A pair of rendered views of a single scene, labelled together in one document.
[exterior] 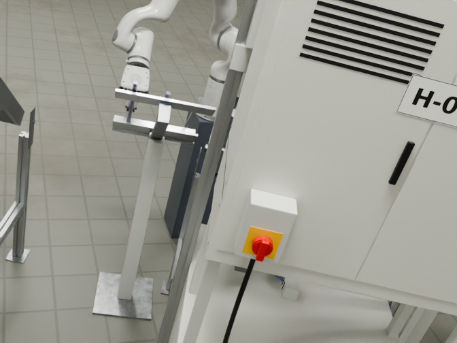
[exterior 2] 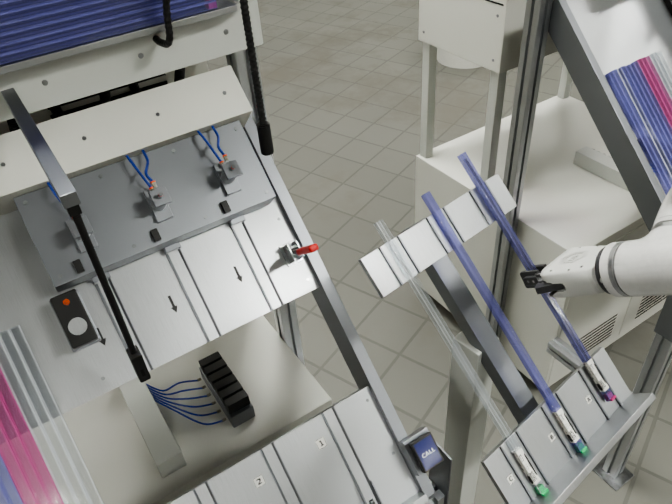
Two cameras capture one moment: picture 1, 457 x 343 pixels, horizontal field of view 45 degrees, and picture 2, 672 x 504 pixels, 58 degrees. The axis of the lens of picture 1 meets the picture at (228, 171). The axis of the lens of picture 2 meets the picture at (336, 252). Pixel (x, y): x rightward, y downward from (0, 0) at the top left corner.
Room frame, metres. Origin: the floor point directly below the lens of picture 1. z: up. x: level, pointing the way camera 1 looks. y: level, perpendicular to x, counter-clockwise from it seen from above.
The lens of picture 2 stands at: (2.34, -0.23, 1.66)
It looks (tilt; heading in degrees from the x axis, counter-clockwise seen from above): 40 degrees down; 155
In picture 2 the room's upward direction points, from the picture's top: 5 degrees counter-clockwise
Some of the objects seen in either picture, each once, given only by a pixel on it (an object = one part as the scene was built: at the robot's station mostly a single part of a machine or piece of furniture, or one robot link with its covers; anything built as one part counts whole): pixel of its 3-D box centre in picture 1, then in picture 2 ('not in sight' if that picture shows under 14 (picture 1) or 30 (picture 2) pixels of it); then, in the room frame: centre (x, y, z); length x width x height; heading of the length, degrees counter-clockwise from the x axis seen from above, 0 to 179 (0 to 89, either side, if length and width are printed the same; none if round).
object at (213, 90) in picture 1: (217, 96); not in sight; (2.37, 0.15, 0.79); 0.19 x 0.19 x 0.18
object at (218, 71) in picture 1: (232, 56); not in sight; (2.36, 0.12, 1.00); 0.19 x 0.12 x 0.24; 53
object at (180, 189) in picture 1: (196, 174); not in sight; (2.37, 0.15, 0.35); 0.18 x 0.18 x 0.70; 27
